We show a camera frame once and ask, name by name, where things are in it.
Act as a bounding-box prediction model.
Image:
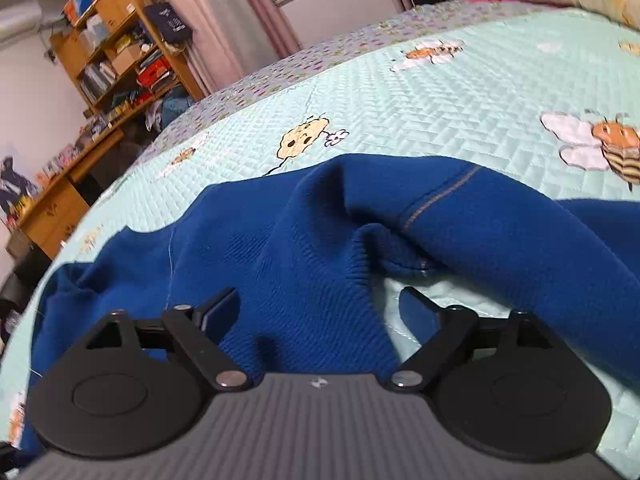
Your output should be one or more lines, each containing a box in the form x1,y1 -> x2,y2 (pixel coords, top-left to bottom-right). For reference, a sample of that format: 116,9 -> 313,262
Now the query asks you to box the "wooden desk with drawers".
15,128 -> 124,260

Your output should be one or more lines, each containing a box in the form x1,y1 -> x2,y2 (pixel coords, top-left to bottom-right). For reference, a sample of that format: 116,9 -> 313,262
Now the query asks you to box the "blue knit sweater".
19,153 -> 640,456

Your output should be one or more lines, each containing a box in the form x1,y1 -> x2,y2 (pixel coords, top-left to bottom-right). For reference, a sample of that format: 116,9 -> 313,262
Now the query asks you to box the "wooden bookshelf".
50,0 -> 204,119

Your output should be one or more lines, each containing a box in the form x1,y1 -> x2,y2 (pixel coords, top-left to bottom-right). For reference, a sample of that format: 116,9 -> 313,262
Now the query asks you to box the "pink curtain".
165,0 -> 300,93

